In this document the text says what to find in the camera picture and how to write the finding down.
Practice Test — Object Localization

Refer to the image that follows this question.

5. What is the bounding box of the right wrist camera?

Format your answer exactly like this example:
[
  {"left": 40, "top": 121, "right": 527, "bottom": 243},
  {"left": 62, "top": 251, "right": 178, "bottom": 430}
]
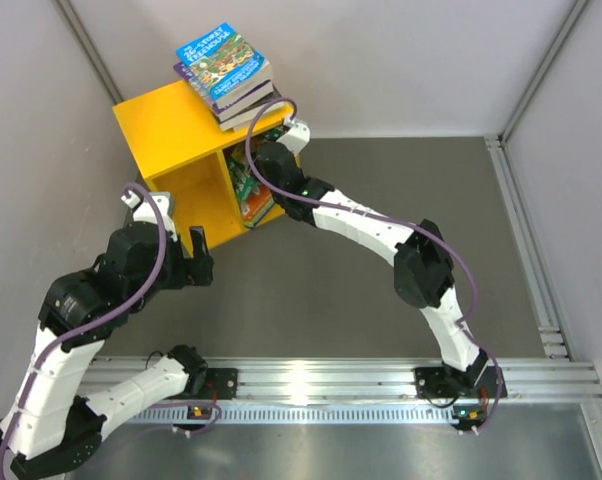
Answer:
[{"left": 277, "top": 116, "right": 311, "bottom": 156}]

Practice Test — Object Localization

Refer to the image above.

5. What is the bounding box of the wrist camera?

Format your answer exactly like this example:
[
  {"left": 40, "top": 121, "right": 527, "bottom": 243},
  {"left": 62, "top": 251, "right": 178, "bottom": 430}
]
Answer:
[
  {"left": 277, "top": 116, "right": 311, "bottom": 156},
  {"left": 121, "top": 191, "right": 178, "bottom": 241}
]

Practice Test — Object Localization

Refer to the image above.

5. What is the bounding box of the orange cartoon paperback book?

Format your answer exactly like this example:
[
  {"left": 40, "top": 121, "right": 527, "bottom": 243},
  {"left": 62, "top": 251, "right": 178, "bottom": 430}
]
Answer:
[{"left": 238, "top": 186, "right": 275, "bottom": 228}]

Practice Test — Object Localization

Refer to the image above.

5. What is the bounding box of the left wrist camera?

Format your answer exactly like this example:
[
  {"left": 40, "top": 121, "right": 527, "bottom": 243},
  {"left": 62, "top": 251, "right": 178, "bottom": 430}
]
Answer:
[{"left": 121, "top": 191, "right": 178, "bottom": 241}]

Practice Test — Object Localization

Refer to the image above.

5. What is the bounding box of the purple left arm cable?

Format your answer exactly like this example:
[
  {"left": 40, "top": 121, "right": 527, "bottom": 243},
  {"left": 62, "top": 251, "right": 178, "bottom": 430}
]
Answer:
[{"left": 0, "top": 182, "right": 222, "bottom": 474}]

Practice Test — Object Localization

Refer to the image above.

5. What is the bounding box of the lime green cartoon book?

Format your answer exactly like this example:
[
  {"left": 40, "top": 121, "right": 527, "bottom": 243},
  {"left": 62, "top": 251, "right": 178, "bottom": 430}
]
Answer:
[{"left": 240, "top": 199, "right": 275, "bottom": 229}]

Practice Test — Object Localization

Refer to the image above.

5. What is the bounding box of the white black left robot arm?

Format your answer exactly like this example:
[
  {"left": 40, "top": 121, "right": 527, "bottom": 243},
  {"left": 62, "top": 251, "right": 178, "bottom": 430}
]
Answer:
[{"left": 0, "top": 221, "right": 214, "bottom": 479}]

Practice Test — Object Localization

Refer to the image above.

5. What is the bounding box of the aluminium mounting rail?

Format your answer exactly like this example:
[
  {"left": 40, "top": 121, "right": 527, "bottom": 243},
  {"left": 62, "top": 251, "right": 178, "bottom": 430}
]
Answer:
[{"left": 88, "top": 355, "right": 602, "bottom": 426}]

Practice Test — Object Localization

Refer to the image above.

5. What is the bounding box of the dark green treehouse book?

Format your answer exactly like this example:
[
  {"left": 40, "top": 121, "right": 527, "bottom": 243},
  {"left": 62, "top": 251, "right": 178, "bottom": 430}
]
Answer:
[{"left": 226, "top": 145, "right": 260, "bottom": 201}]

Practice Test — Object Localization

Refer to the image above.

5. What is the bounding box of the light blue 26-storey treehouse book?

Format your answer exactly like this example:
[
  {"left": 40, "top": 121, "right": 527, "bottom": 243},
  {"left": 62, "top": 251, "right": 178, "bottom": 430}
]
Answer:
[{"left": 175, "top": 22, "right": 274, "bottom": 99}]

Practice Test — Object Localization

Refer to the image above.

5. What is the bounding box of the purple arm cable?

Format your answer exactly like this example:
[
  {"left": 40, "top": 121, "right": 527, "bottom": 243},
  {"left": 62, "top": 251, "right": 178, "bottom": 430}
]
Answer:
[
  {"left": 0, "top": 182, "right": 222, "bottom": 474},
  {"left": 244, "top": 97, "right": 505, "bottom": 436}
]

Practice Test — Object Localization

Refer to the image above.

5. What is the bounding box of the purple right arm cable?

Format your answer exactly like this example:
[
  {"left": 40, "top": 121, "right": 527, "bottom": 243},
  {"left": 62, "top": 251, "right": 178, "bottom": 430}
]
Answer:
[{"left": 244, "top": 97, "right": 505, "bottom": 436}]

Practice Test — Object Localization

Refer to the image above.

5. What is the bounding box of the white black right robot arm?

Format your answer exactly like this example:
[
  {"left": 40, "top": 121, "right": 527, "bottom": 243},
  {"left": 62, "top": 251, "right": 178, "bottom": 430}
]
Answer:
[{"left": 245, "top": 139, "right": 489, "bottom": 400}]

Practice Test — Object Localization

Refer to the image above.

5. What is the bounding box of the aluminium right side rail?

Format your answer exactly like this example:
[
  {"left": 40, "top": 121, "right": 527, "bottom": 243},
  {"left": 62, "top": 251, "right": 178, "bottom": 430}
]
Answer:
[{"left": 484, "top": 134, "right": 574, "bottom": 362}]

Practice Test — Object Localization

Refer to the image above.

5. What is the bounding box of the dark brown paperback book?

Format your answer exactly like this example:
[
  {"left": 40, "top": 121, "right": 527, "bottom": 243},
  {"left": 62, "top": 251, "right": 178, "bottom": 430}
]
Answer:
[{"left": 215, "top": 87, "right": 283, "bottom": 132}]

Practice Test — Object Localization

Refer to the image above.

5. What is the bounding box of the blue 91-storey treehouse book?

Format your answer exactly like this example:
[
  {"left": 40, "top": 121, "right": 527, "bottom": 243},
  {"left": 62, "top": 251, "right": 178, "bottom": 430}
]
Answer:
[{"left": 244, "top": 205, "right": 285, "bottom": 230}]

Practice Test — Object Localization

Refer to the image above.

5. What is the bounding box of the purple 52-storey treehouse book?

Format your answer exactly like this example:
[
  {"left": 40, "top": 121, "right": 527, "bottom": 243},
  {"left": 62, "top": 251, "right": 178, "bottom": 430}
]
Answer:
[{"left": 173, "top": 62, "right": 274, "bottom": 122}]

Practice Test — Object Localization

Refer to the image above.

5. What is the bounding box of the yellow wooden cubby shelf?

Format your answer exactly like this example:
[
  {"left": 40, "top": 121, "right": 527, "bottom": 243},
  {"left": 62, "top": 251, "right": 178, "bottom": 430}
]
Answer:
[{"left": 112, "top": 79, "right": 303, "bottom": 251}]

